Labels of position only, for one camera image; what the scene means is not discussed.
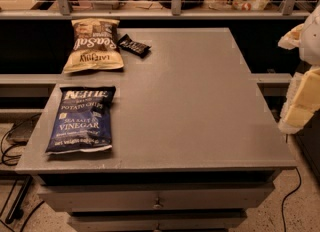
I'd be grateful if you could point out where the grey cabinet with drawers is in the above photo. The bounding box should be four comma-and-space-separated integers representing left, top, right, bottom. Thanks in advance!
17, 28, 295, 232

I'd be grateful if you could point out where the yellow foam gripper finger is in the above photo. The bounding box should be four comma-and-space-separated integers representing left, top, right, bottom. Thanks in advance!
278, 67, 320, 134
278, 24, 304, 50

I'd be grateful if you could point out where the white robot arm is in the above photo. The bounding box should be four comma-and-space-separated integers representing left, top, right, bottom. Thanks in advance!
278, 6, 320, 134

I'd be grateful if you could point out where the grey metal shelf rack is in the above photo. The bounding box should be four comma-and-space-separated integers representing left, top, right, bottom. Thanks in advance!
0, 0, 319, 20

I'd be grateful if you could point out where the brown sea salt chip bag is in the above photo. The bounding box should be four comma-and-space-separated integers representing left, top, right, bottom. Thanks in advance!
63, 18, 124, 73

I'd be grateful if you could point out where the metal drawer knob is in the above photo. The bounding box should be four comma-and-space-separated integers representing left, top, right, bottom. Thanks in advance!
153, 198, 163, 210

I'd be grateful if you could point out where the dark box on floor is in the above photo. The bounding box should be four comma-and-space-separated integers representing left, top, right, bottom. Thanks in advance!
5, 120, 35, 144

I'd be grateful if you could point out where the blue Kettle chip bag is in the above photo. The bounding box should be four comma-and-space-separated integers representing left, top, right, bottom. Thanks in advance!
46, 86, 116, 155

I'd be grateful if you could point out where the black floor cable right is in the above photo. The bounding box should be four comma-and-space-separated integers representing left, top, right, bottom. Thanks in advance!
280, 167, 303, 232

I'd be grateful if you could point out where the black cables left floor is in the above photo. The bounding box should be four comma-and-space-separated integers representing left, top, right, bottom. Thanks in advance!
0, 114, 45, 232

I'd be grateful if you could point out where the small black snack packet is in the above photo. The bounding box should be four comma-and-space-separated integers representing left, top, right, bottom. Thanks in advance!
118, 34, 150, 58

